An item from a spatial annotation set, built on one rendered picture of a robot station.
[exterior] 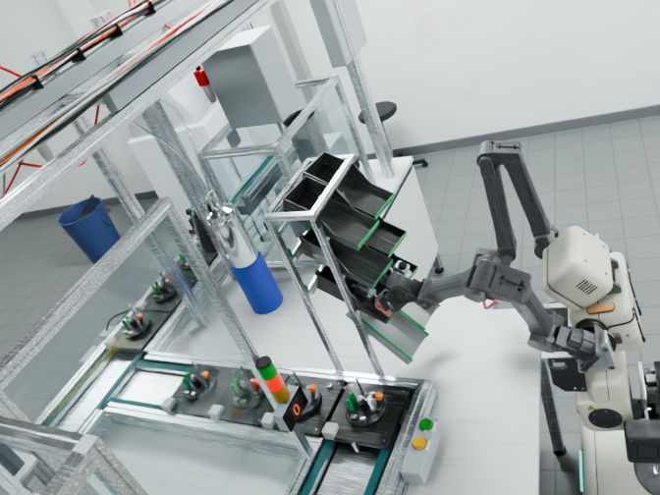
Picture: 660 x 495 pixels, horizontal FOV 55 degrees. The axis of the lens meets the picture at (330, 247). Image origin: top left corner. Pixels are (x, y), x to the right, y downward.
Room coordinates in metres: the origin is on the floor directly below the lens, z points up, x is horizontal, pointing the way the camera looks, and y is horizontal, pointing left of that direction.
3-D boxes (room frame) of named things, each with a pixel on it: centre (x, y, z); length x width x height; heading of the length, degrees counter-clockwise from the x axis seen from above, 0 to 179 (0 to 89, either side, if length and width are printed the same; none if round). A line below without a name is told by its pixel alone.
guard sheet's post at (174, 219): (1.43, 0.33, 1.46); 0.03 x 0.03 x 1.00; 53
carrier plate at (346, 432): (1.49, 0.10, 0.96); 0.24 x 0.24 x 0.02; 53
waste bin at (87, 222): (5.43, 1.94, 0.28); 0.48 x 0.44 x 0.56; 150
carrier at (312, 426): (1.65, 0.30, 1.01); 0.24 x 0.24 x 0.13; 53
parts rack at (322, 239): (1.86, -0.02, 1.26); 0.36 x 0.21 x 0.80; 143
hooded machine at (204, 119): (5.25, 0.73, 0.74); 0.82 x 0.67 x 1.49; 61
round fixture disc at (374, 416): (1.49, 0.10, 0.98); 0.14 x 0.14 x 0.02
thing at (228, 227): (2.45, 0.37, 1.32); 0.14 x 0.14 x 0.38
